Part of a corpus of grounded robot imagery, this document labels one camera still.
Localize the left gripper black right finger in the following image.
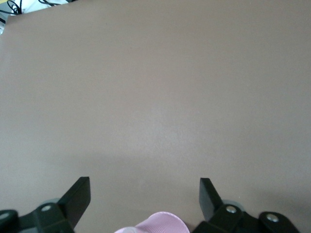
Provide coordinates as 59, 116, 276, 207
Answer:
193, 178, 302, 233

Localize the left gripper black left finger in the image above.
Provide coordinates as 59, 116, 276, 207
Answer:
0, 177, 91, 233

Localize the black looped cable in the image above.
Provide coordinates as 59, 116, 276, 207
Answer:
0, 0, 25, 15

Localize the pink mesh cup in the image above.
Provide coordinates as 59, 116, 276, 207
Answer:
114, 211, 190, 233

